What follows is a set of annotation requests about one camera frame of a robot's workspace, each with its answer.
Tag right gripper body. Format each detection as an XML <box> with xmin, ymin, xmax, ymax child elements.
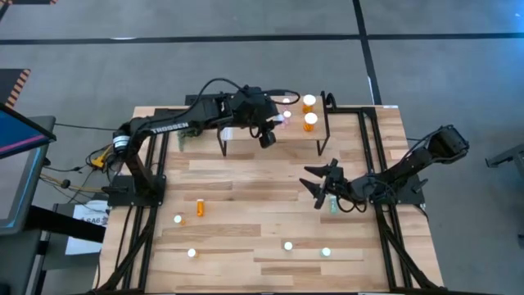
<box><xmin>314</xmin><ymin>158</ymin><xmax>355</xmax><ymax>210</ymax></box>

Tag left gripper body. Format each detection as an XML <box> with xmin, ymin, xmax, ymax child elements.
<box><xmin>233</xmin><ymin>84</ymin><xmax>283</xmax><ymax>149</ymax></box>

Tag large orange medicine bottle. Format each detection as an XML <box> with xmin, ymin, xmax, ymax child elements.
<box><xmin>303</xmin><ymin>111</ymin><xmax>319</xmax><ymax>133</ymax></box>
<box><xmin>301</xmin><ymin>93</ymin><xmax>317</xmax><ymax>115</ymax></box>

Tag wooden shelf black legs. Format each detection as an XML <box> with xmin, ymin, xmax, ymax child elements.
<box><xmin>216</xmin><ymin>90</ymin><xmax>331</xmax><ymax>157</ymax></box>

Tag green potted plant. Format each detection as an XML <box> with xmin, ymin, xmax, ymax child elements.
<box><xmin>176</xmin><ymin>125</ymin><xmax>206</xmax><ymax>152</ymax></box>

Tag grey furniture piece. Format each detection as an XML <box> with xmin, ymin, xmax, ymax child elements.
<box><xmin>485</xmin><ymin>142</ymin><xmax>524</xmax><ymax>181</ymax></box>

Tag white printed paper sheet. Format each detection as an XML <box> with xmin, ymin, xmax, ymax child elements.
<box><xmin>64</xmin><ymin>199</ymin><xmax>111</xmax><ymax>256</ymax></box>

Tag black cart crossbar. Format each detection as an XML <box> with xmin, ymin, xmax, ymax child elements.
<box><xmin>24</xmin><ymin>204</ymin><xmax>106</xmax><ymax>243</ymax></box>

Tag blue screen monitor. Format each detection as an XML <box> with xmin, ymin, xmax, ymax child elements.
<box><xmin>0</xmin><ymin>102</ymin><xmax>57</xmax><ymax>161</ymax></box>

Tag black orange striped mat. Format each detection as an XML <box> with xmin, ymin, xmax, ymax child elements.
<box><xmin>0</xmin><ymin>68</ymin><xmax>32</xmax><ymax>108</ymax></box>
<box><xmin>0</xmin><ymin>0</ymin><xmax>58</xmax><ymax>6</ymax></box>

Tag grey equipment cart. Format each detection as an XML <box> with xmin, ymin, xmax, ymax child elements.
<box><xmin>0</xmin><ymin>116</ymin><xmax>57</xmax><ymax>295</ymax></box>

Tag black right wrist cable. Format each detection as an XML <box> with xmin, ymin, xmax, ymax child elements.
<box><xmin>335</xmin><ymin>192</ymin><xmax>368</xmax><ymax>214</ymax></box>

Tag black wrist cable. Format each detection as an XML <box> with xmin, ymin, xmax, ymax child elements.
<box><xmin>190</xmin><ymin>77</ymin><xmax>302</xmax><ymax>110</ymax></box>
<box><xmin>335</xmin><ymin>192</ymin><xmax>368</xmax><ymax>214</ymax></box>

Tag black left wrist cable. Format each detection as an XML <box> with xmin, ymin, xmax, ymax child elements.
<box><xmin>190</xmin><ymin>77</ymin><xmax>302</xmax><ymax>110</ymax></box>

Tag yellow cable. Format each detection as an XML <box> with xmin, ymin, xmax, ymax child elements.
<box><xmin>90</xmin><ymin>143</ymin><xmax>120</xmax><ymax>170</ymax></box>

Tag thin black floor cable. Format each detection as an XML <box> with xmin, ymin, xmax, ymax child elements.
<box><xmin>54</xmin><ymin>121</ymin><xmax>120</xmax><ymax>132</ymax></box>

